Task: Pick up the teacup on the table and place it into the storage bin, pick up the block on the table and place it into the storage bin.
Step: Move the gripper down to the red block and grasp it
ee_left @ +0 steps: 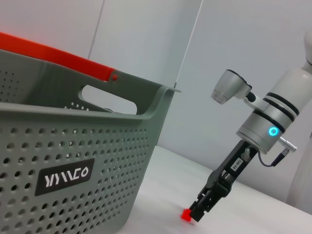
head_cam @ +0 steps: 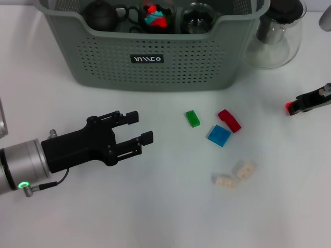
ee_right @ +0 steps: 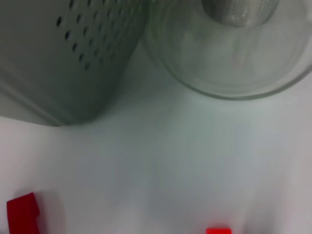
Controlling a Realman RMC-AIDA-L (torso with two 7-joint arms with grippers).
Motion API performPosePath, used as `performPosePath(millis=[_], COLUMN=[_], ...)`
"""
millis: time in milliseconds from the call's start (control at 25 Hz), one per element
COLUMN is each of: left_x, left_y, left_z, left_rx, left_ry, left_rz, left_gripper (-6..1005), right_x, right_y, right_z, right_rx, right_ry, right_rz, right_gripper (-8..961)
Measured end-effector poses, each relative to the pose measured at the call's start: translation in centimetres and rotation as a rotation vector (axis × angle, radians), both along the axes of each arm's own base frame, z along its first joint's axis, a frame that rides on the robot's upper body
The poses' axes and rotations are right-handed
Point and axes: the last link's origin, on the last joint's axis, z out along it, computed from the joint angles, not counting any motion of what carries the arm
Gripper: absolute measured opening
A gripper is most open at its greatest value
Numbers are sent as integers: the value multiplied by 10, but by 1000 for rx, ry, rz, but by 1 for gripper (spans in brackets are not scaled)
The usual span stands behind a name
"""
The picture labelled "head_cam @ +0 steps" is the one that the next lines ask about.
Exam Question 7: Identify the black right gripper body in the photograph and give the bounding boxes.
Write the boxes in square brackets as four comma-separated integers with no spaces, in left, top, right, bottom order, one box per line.
[296,83,331,112]

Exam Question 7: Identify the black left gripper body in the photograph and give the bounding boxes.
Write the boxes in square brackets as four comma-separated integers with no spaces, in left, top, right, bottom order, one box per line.
[41,116,117,174]

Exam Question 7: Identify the dark red curved toy brick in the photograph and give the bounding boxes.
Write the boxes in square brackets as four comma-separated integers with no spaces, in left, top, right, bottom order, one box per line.
[217,109,242,134]

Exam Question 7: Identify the blue square toy plate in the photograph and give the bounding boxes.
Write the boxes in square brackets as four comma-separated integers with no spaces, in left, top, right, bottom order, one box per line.
[207,124,232,148]

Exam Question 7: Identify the cream toy brick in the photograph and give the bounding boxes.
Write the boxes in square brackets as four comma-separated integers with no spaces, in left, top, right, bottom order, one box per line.
[234,160,257,180]
[212,174,238,190]

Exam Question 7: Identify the teal square toy plate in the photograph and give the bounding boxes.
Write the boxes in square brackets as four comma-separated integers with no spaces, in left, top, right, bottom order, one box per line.
[144,14,162,26]

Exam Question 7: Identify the red sloped toy brick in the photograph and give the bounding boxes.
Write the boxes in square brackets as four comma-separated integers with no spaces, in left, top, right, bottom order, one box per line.
[154,17,169,28]

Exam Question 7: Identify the grey-green perforated storage bin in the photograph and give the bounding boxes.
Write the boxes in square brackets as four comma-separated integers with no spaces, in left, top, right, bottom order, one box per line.
[38,0,271,92]

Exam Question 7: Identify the green rectangular toy brick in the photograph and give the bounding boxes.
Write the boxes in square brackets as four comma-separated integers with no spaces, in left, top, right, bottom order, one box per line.
[185,110,201,128]

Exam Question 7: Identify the glass carafe with black lid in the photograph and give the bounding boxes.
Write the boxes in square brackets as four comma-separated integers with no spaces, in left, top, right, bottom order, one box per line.
[244,0,307,68]

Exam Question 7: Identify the dark clay teapot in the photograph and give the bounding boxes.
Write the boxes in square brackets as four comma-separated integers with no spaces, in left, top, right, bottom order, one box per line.
[82,0,121,32]

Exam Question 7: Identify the thin black left wrist cable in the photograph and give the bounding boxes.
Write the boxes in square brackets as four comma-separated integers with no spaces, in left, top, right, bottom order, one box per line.
[32,167,70,191]

